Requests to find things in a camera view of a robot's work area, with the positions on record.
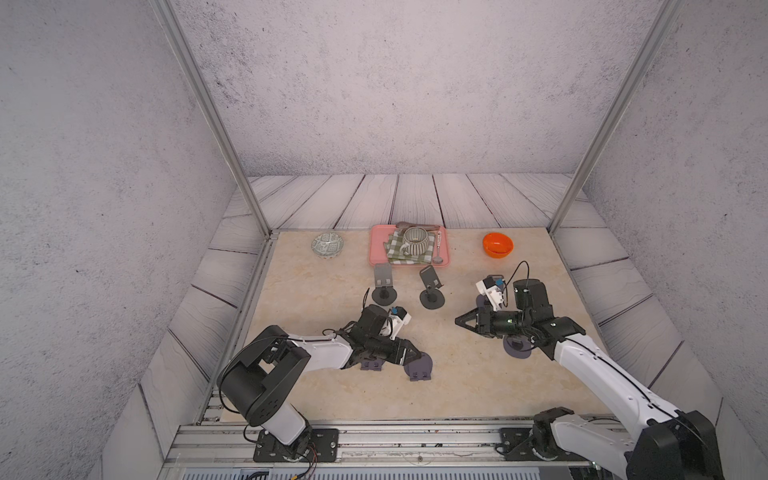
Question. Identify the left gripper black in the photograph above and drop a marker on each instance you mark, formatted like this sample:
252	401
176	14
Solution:
400	351

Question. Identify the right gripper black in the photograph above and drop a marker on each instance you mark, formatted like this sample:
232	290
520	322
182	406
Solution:
467	316

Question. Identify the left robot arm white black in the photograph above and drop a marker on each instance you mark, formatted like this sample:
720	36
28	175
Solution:
260	377

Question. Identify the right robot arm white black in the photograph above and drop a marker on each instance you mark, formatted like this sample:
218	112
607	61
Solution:
659	441

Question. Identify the metal spoon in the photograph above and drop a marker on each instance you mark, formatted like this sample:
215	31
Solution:
437	258

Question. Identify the orange bowl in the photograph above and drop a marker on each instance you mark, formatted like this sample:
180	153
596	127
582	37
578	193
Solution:
497	245

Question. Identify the green checkered cloth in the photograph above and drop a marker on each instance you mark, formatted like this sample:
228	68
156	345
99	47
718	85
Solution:
396	257

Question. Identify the striped ceramic cup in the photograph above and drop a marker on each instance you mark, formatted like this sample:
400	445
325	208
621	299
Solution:
416	241

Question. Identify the brown wooden spoon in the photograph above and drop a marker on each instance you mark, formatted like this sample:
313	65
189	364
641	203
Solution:
408	225

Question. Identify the pink tray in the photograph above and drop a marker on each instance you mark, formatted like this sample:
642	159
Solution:
379	234

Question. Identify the green patterned dish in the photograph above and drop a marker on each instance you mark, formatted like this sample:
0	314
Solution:
327	245

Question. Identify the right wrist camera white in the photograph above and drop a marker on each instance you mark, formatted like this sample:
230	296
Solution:
493	289

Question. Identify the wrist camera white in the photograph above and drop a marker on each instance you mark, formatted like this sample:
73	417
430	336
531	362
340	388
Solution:
397	318
493	289

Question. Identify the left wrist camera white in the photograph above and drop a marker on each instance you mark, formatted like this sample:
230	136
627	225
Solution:
397	318

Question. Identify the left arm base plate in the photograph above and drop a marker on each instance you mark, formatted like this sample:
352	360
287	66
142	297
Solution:
314	444

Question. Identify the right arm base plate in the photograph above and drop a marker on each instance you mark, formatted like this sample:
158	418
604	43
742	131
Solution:
522	444

